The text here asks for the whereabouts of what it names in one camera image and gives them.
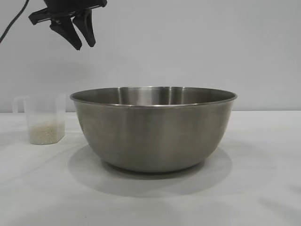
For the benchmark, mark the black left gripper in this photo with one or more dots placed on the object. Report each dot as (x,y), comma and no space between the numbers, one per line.
(58,11)

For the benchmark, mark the translucent plastic measuring cup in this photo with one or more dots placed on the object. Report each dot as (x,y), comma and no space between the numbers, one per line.
(44,108)

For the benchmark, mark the white rice grains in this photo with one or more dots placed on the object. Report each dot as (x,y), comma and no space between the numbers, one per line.
(45,134)

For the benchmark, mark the stainless steel mixing bowl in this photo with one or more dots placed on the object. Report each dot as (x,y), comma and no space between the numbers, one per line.
(152,131)

